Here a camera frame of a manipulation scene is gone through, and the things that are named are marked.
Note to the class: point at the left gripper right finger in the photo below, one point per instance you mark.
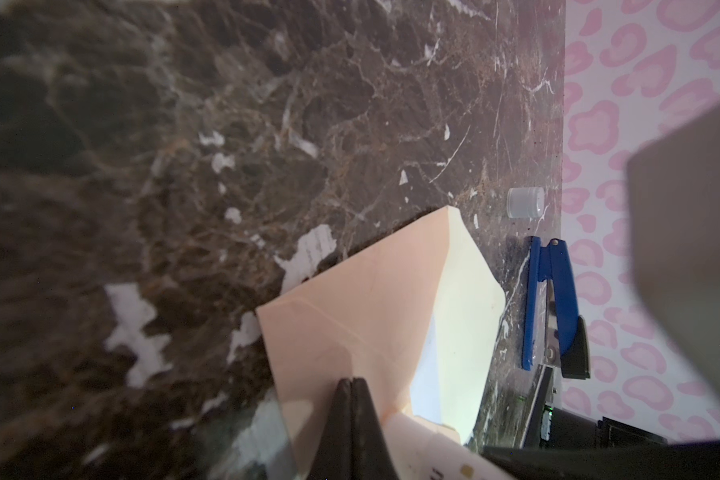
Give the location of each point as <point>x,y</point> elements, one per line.
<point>369,455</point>

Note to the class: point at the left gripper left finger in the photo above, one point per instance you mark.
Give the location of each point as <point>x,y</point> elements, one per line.
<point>333,459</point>

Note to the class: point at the white letter paper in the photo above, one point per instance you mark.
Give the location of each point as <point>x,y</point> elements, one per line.
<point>425,388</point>

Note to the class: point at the pink envelope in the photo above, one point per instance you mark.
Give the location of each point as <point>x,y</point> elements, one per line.
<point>368,317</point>

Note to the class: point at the clear glue stick cap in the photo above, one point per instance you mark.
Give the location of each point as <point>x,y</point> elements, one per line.
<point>525,202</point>

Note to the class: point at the white glue stick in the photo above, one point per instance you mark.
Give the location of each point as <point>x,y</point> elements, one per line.
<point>419,451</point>

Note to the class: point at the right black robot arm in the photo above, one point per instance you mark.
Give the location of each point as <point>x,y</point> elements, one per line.
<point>674,202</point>

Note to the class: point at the blue stapler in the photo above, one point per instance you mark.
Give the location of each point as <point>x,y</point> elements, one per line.
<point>566,345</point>

